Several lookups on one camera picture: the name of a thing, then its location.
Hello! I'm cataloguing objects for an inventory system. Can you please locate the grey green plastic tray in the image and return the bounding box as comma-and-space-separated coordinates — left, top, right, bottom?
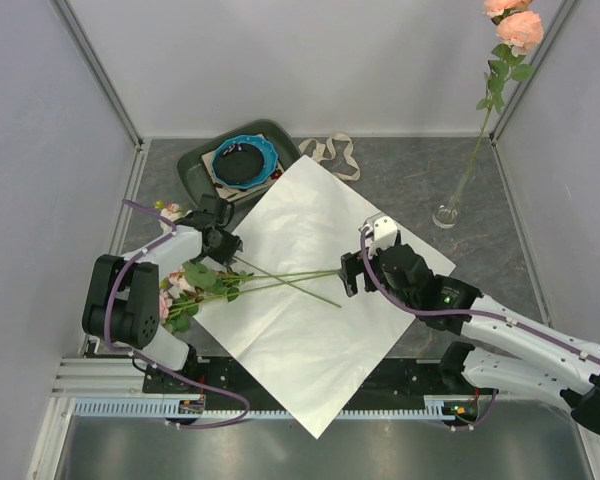
176, 119, 301, 207

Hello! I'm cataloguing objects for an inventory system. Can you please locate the light pink rose stem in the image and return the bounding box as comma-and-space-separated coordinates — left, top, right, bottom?
152, 201, 344, 309

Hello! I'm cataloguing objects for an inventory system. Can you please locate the aluminium frame rail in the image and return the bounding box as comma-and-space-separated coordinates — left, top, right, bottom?
50, 0, 143, 150

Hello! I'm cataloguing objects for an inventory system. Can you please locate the clear glass vase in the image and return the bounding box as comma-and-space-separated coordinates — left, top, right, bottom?
432, 168, 475, 230

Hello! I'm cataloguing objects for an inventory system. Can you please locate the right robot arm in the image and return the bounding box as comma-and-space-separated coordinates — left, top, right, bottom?
338, 245, 600, 435

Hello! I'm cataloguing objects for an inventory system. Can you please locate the peach double rose stem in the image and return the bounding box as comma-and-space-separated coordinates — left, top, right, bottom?
442, 0, 545, 221

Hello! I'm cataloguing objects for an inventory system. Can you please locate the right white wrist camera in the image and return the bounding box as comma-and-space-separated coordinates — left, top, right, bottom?
360, 212, 400, 256

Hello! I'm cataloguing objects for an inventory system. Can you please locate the cream printed ribbon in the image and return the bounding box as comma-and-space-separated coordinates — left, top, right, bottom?
298, 133, 361, 182

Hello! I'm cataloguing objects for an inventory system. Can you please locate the blue scalloped bowl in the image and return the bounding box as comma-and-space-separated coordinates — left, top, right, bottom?
211, 135, 279, 190

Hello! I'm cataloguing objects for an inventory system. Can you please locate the wooden puzzle board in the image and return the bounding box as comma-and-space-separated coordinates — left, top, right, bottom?
202, 152, 284, 202

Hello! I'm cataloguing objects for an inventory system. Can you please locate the slotted cable duct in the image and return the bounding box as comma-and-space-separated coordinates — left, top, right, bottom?
74, 394, 472, 420

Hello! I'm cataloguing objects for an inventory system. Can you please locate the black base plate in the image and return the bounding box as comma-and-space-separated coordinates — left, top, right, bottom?
142, 355, 496, 407

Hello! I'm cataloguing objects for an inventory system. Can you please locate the white wrapping paper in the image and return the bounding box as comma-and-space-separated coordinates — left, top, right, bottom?
190, 154, 457, 441

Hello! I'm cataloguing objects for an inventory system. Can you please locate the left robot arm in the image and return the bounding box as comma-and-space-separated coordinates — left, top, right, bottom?
82, 194, 242, 393

